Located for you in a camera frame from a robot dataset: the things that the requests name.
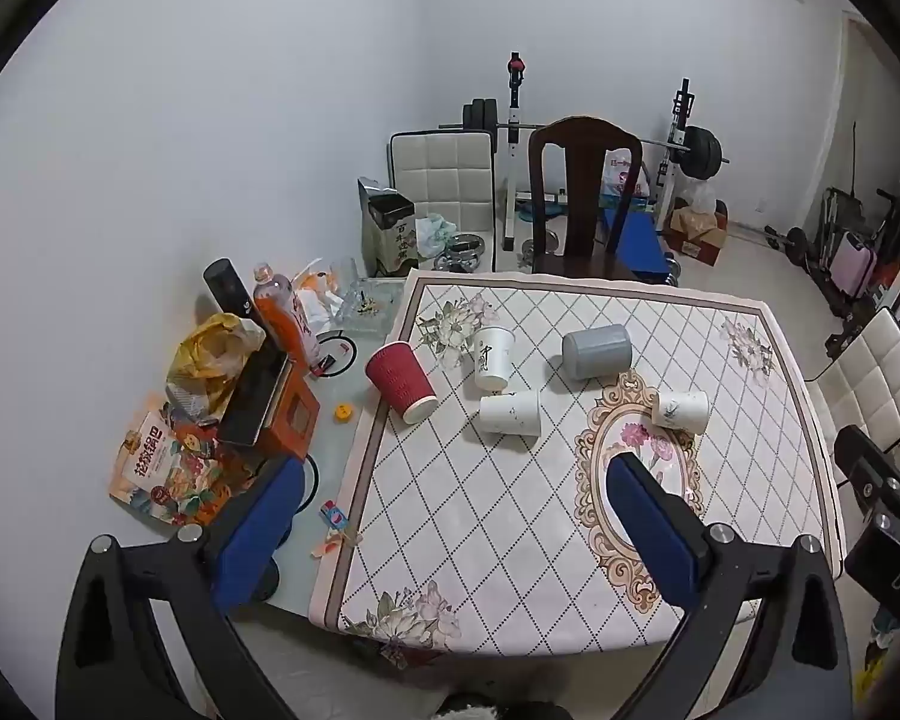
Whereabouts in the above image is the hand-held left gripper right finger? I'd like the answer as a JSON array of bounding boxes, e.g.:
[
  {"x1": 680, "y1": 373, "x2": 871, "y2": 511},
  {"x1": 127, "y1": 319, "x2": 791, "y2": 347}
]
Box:
[{"x1": 606, "y1": 452, "x2": 854, "y2": 720}]

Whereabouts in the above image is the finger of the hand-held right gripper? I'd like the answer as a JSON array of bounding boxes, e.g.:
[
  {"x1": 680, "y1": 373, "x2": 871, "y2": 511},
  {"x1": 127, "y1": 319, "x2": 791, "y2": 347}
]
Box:
[{"x1": 835, "y1": 424, "x2": 900, "y2": 511}]

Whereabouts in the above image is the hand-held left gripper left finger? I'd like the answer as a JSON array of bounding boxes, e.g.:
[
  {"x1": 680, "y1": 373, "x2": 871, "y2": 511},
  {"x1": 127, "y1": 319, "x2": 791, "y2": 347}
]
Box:
[{"x1": 56, "y1": 456, "x2": 306, "y2": 720}]

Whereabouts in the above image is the white cup with blue print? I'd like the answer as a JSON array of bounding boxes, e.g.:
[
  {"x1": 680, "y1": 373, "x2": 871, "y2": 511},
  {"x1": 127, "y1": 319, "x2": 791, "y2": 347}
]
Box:
[{"x1": 651, "y1": 390, "x2": 710, "y2": 436}]

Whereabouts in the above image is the grey cup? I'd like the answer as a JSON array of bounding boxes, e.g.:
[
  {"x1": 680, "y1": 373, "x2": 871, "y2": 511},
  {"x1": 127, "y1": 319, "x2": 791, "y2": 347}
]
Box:
[{"x1": 562, "y1": 324, "x2": 634, "y2": 381}]

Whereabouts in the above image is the white speckled paper cup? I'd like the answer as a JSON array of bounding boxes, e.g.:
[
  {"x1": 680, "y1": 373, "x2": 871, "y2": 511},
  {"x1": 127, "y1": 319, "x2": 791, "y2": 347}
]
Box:
[{"x1": 478, "y1": 390, "x2": 541, "y2": 436}]

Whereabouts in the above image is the red ribbed paper cup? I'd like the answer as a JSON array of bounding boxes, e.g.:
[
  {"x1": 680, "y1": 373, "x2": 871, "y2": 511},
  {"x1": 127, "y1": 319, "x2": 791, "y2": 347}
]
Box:
[{"x1": 365, "y1": 341, "x2": 440, "y2": 425}]

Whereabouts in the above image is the white cup with black print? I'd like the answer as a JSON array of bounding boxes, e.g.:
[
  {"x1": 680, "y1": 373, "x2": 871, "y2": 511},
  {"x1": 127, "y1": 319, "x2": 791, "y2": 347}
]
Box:
[{"x1": 471, "y1": 326, "x2": 516, "y2": 393}]

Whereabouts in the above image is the orange candy wrapper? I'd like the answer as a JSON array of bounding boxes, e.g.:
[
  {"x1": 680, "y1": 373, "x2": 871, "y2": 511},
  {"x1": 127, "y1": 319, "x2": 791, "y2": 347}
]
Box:
[{"x1": 311, "y1": 529, "x2": 361, "y2": 560}]

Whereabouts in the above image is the white padded chair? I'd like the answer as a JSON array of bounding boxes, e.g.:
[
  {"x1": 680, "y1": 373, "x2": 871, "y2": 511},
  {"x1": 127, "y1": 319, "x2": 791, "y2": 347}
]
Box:
[
  {"x1": 817, "y1": 307, "x2": 900, "y2": 481},
  {"x1": 388, "y1": 131, "x2": 500, "y2": 275}
]

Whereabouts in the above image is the colourful snack packet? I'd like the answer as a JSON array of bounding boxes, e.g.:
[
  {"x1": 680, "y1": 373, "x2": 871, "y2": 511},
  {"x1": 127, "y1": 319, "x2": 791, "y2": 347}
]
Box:
[{"x1": 109, "y1": 409, "x2": 260, "y2": 526}]

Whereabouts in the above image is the orange box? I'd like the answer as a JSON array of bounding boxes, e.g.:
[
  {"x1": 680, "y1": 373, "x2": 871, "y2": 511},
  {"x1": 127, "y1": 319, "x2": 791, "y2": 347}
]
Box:
[{"x1": 259, "y1": 371, "x2": 322, "y2": 462}]

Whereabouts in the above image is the black flat case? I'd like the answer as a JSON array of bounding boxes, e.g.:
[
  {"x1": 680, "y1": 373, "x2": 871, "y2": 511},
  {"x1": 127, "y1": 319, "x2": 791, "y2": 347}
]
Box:
[{"x1": 217, "y1": 351, "x2": 292, "y2": 447}]

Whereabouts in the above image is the floral diamond pattern table mat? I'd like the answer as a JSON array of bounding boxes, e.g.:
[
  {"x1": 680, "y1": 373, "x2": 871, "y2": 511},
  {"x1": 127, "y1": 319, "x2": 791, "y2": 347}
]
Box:
[{"x1": 309, "y1": 270, "x2": 847, "y2": 653}]

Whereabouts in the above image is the yellow plastic bag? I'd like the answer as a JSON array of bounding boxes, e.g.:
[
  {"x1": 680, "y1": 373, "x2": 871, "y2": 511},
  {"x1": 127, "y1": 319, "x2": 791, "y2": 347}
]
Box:
[{"x1": 166, "y1": 313, "x2": 267, "y2": 421}]

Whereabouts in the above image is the pink suitcase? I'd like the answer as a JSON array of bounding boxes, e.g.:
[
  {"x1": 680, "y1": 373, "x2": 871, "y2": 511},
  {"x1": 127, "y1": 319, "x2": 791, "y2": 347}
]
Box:
[{"x1": 832, "y1": 232, "x2": 878, "y2": 301}]

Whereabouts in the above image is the orange drink bottle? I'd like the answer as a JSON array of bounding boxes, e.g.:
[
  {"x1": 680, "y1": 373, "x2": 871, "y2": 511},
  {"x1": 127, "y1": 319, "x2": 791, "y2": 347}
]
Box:
[{"x1": 252, "y1": 262, "x2": 322, "y2": 361}]

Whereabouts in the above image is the black dumbbell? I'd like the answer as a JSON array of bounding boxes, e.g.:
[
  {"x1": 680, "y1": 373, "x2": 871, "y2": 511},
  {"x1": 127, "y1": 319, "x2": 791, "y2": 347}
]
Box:
[{"x1": 765, "y1": 225, "x2": 815, "y2": 267}]

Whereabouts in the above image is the black scooter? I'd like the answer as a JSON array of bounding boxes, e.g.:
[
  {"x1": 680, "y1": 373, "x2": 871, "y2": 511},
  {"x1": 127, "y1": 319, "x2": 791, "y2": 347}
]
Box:
[{"x1": 874, "y1": 191, "x2": 900, "y2": 265}]

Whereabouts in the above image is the folded metal cart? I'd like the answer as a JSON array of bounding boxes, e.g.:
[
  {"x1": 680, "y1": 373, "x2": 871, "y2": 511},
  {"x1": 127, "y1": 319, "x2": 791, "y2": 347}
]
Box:
[{"x1": 817, "y1": 187, "x2": 865, "y2": 256}]

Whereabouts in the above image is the white orange plastic bag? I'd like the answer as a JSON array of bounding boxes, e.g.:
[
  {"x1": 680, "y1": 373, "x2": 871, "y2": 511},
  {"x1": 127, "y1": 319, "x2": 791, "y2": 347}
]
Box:
[{"x1": 292, "y1": 259, "x2": 346, "y2": 331}]

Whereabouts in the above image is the glass ashtray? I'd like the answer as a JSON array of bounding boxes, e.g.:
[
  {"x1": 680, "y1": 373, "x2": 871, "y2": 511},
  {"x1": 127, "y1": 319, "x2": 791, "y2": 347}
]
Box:
[{"x1": 337, "y1": 277, "x2": 406, "y2": 335}]

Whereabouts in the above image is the cardboard box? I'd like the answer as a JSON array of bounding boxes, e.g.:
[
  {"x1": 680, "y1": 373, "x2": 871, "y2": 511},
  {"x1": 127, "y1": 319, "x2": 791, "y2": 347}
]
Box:
[{"x1": 664, "y1": 202, "x2": 728, "y2": 267}]

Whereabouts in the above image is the blue weight bench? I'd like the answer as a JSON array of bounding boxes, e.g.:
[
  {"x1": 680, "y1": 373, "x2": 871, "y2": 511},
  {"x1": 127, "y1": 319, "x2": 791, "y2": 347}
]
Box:
[{"x1": 604, "y1": 206, "x2": 680, "y2": 286}]

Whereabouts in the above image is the clear plastic bag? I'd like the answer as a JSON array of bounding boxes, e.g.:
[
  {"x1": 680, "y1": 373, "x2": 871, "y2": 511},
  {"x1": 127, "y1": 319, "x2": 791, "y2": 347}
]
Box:
[{"x1": 679, "y1": 184, "x2": 721, "y2": 216}]

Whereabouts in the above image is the dark tea box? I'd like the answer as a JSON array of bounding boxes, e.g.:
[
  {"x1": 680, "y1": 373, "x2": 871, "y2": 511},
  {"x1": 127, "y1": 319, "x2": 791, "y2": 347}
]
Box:
[{"x1": 358, "y1": 178, "x2": 421, "y2": 278}]

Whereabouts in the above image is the metal bowl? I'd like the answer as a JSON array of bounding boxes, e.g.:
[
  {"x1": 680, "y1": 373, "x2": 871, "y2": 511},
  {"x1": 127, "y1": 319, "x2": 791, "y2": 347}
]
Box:
[{"x1": 435, "y1": 234, "x2": 488, "y2": 272}]

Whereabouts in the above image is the black barbell with plates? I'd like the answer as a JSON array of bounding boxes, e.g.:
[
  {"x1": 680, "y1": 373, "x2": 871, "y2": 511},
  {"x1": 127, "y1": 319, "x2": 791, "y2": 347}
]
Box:
[{"x1": 439, "y1": 97, "x2": 730, "y2": 181}]

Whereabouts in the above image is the crumpled white plastic bag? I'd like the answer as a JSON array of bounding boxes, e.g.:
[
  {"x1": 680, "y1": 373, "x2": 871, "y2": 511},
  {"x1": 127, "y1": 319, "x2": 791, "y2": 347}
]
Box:
[{"x1": 416, "y1": 214, "x2": 462, "y2": 256}]

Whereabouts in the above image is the white red printed plastic bag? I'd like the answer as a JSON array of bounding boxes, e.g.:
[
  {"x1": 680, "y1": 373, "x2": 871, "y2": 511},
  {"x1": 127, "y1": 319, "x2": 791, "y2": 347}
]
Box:
[{"x1": 598, "y1": 150, "x2": 650, "y2": 200}]

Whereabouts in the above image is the white squat rack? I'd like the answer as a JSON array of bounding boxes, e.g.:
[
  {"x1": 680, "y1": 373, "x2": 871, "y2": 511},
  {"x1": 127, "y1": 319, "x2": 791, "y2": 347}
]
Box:
[{"x1": 497, "y1": 52, "x2": 697, "y2": 254}]

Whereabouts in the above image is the black cable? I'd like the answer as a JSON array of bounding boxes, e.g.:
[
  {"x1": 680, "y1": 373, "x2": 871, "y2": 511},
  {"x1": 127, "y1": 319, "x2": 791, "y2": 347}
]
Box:
[{"x1": 300, "y1": 328, "x2": 362, "y2": 512}]

